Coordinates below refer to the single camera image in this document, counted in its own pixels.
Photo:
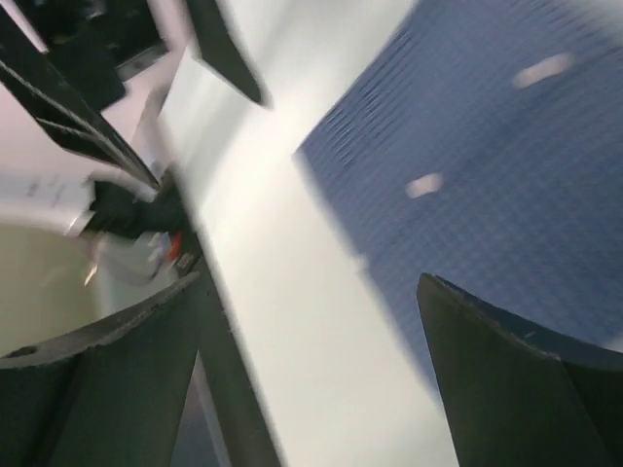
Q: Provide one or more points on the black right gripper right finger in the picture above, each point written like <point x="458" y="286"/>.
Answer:
<point x="516" y="393"/>

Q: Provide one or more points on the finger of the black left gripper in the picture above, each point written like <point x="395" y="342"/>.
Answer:
<point x="219" y="51"/>

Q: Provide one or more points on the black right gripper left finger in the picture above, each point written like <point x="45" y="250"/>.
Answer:
<point x="108" y="394"/>

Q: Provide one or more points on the blue plaid long sleeve shirt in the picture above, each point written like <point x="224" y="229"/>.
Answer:
<point x="484" y="145"/>

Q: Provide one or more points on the aluminium front rail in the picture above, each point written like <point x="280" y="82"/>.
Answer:
<point x="60" y="109"/>

